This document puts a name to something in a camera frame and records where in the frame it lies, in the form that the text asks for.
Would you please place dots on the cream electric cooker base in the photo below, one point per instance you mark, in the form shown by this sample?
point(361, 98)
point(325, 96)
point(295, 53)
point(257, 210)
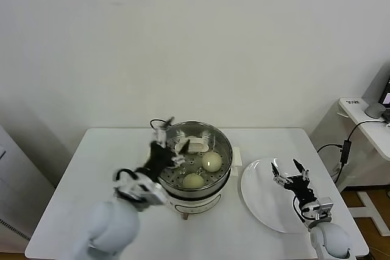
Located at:
point(198, 205)

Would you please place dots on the white steamed baozi bun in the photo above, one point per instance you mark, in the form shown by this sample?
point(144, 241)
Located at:
point(193, 180)
point(211, 162)

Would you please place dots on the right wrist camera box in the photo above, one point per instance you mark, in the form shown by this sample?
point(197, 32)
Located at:
point(323, 208)

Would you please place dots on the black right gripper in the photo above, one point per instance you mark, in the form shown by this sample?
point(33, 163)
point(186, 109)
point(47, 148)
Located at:
point(301, 191)

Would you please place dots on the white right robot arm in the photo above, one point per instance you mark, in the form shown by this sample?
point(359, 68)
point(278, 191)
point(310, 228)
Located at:
point(330, 241)

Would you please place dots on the dark laptop computer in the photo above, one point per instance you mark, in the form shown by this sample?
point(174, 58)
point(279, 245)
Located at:
point(386, 95)

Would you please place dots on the white round plate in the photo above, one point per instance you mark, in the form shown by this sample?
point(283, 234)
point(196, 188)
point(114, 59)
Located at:
point(262, 196)

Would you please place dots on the perforated steel steamer basket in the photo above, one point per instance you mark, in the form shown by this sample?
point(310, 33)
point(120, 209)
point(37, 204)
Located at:
point(238, 158)

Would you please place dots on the grey round desk gadget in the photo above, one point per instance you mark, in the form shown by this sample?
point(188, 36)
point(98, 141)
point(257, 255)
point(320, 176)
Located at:
point(374, 111)

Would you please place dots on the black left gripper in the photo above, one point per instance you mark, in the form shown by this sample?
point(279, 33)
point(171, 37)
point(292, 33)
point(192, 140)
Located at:
point(158, 159)

